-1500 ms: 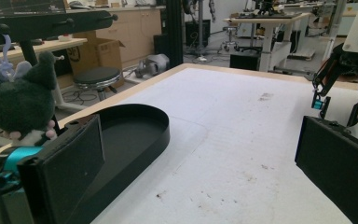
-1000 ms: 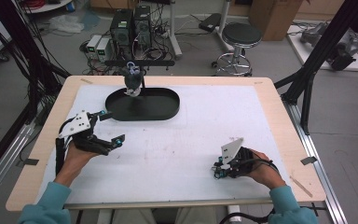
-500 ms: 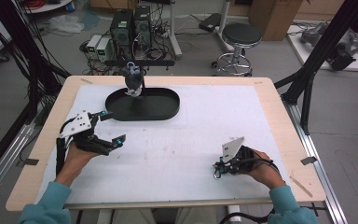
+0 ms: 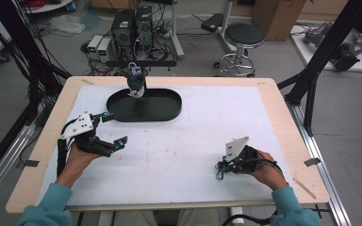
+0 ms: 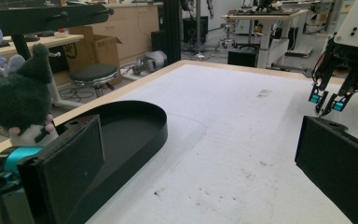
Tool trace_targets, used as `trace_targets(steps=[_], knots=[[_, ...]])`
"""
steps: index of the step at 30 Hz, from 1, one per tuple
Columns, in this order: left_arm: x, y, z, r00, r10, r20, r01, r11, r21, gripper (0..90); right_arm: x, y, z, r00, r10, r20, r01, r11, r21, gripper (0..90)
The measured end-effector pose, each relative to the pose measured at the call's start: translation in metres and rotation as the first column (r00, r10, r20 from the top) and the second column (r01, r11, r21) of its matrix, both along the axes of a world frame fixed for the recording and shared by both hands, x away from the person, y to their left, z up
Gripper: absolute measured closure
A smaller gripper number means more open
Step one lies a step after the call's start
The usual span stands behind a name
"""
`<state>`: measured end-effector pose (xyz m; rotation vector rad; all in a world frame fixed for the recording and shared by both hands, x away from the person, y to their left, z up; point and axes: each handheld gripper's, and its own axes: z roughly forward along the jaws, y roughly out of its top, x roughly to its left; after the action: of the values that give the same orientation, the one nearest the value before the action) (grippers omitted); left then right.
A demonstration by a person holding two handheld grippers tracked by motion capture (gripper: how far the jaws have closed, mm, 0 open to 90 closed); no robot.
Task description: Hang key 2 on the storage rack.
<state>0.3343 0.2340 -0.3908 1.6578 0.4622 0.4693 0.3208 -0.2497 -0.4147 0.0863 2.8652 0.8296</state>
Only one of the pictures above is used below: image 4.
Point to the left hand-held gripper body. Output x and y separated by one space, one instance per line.
78 127

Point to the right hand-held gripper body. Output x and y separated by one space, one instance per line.
237 149

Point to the black T-bar rack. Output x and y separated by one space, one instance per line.
160 63

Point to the person's left hand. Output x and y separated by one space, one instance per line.
75 166

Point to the person's right hand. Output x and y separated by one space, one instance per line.
270 175

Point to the white foam mat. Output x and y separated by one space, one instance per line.
169 150

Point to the black oval tray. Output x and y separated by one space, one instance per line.
163 106

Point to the grey tape piece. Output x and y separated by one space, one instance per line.
312 162
31 163

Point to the light wooden table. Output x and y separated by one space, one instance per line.
273 100

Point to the white power supply box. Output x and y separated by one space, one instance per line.
104 50
94 45

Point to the thin wooden stick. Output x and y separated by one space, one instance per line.
304 189

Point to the black computer tower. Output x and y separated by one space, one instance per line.
123 29
144 25

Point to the black cross floor tape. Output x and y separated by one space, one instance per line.
319 211

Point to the clear plastic bag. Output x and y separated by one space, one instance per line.
66 23

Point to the white desk leg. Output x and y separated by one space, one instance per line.
226 25
176 37

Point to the round black stool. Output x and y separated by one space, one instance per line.
244 34

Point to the white floor platform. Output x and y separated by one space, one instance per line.
304 50

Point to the black flat pedal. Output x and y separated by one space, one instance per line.
212 22

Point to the brown cardboard box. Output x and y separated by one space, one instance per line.
276 19

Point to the grey machine on platform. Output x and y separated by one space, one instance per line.
345 50

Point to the aluminium rail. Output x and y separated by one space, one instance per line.
6 157
323 175

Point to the black metal frame strut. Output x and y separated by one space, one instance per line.
22 47
323 50

